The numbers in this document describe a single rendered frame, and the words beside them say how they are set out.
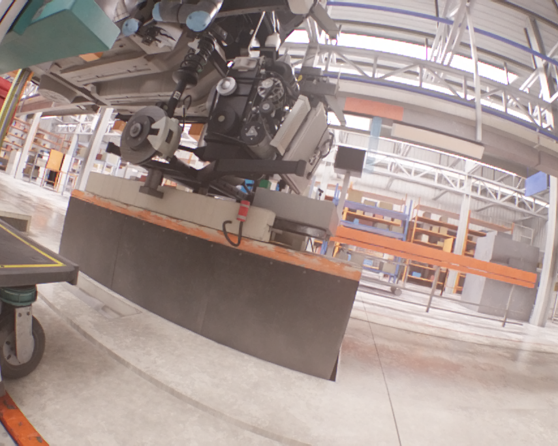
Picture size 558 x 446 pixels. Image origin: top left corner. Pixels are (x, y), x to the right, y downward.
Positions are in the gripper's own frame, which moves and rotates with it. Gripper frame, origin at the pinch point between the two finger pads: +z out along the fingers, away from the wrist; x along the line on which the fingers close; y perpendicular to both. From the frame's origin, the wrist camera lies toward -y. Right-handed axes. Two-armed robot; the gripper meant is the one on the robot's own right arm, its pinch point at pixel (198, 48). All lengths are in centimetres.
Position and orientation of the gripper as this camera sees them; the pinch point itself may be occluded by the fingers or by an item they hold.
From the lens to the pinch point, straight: 136.4
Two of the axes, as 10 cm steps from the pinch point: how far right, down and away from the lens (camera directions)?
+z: -4.4, 0.8, 8.9
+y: -8.9, -1.6, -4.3
